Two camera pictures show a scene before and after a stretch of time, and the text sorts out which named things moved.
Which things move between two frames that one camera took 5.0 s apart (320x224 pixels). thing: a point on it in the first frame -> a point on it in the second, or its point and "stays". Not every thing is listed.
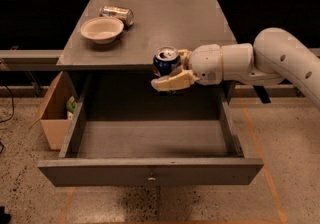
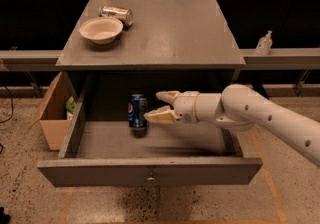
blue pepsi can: x=166 y=61 -> x=137 y=108
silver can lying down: x=124 y=14 stays
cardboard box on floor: x=56 y=120 stays
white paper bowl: x=102 y=30 stays
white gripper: x=205 y=63 -> x=186 y=107
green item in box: x=71 y=105 stays
